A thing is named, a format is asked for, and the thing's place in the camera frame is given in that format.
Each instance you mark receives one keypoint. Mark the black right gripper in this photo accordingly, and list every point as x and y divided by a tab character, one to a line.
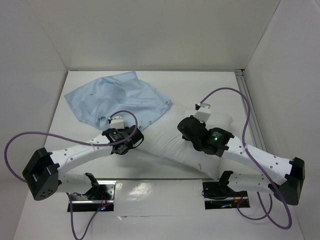
186	127

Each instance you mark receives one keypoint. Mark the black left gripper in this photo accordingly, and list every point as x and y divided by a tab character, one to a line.
119	131

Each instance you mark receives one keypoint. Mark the light blue pillowcase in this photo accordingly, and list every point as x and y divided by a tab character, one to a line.
139	102

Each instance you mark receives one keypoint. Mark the white pillow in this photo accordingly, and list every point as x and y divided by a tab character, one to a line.
163	139

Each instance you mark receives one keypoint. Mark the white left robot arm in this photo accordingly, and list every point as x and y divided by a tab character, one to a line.
47	172

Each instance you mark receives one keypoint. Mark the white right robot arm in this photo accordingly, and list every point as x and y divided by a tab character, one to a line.
281	177

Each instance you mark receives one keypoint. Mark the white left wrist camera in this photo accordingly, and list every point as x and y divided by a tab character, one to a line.
116	122

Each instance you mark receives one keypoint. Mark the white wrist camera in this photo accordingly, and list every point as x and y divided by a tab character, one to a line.
203	112
116	122

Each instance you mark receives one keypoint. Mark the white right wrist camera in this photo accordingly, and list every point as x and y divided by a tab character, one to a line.
203	112

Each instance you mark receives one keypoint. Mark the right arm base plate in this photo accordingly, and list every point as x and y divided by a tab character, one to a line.
216	198

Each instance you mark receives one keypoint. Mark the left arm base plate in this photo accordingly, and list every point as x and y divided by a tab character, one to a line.
103	200

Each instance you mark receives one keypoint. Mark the aluminium frame rail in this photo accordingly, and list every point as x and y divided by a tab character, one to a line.
253	125

